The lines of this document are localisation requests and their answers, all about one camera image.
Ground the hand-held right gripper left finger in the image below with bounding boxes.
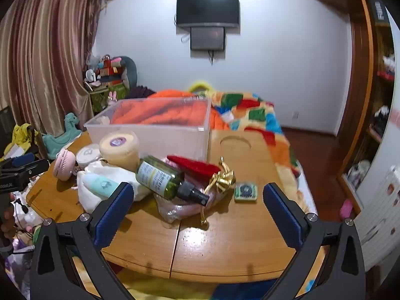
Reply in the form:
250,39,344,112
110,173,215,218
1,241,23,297
29,181,135,300

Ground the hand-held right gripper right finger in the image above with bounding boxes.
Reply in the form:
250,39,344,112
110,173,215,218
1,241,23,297
262,183,366,300

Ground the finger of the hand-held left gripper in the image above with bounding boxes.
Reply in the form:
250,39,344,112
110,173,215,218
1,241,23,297
12,153,51,180

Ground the white drawstring pouch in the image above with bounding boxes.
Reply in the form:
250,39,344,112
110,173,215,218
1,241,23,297
76,161,151,214

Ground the pink knit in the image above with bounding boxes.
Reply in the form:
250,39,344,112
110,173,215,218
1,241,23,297
154,158,232,224

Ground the clear plastic storage box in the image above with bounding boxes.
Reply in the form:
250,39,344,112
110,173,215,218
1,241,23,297
84,97,212,163

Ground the person's left hand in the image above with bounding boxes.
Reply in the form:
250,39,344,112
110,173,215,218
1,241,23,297
0,193,17,241

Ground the pink handheld fan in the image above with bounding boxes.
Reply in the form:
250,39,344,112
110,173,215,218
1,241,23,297
52,148,79,182

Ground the light blue tube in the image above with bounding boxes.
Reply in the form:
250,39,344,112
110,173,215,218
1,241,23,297
84,174,121,198

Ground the yellow cloth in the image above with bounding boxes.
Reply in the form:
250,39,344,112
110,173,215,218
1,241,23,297
3,123,41,157

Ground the green square packet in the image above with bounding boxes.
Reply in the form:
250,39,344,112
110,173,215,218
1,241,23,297
234,183,259,201

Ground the white round tin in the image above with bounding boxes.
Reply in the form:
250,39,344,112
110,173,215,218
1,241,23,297
76,144,102,169

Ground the teal rocking horse toy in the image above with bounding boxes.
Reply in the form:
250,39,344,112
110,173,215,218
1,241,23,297
42,112,87,160

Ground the green glass spray bottle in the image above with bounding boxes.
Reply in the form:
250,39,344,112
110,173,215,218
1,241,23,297
136,155,211,207

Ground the yellow round jar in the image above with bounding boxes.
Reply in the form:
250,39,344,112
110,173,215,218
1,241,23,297
99,131,141,172

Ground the pink slipper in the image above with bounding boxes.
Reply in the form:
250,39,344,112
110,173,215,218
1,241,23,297
340,200,354,218

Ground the wooden desk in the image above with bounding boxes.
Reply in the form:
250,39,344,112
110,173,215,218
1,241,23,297
25,128,319,288

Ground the gold ribbon bow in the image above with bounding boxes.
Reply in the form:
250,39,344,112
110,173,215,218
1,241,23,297
200,156,237,226

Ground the red cloth case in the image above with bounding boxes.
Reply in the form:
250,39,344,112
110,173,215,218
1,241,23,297
166,154,221,185

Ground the green patterned box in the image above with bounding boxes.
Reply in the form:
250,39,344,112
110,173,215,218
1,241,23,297
89,85,130,115

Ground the colourful patchwork blanket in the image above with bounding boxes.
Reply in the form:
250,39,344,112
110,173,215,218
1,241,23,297
209,91,303,179

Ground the orange padded jacket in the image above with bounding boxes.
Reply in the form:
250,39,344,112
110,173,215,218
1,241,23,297
111,90,231,131

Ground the brown striped curtain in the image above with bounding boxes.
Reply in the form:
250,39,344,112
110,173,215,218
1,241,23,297
0,0,107,133

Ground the stack of colourful boxes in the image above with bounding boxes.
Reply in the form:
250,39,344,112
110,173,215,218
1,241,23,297
95,54,124,81

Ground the dark purple cloth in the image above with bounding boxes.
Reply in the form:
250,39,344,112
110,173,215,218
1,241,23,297
126,85,157,100

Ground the grey cushion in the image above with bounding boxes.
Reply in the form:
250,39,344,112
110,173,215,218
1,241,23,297
119,55,138,91

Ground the wooden wardrobe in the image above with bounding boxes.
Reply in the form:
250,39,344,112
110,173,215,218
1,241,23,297
308,0,400,214

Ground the black printed box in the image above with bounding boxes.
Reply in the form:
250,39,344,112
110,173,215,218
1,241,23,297
367,0,391,27

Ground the yellow ring cushion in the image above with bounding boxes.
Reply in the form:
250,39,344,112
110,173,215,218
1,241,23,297
187,80,215,96

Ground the white wall cable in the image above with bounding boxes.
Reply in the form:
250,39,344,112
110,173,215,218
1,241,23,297
173,14,191,43

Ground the small wall monitor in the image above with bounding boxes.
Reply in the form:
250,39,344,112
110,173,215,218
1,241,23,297
190,26,226,51

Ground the black wall television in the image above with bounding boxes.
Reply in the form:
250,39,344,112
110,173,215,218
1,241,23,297
176,0,241,29

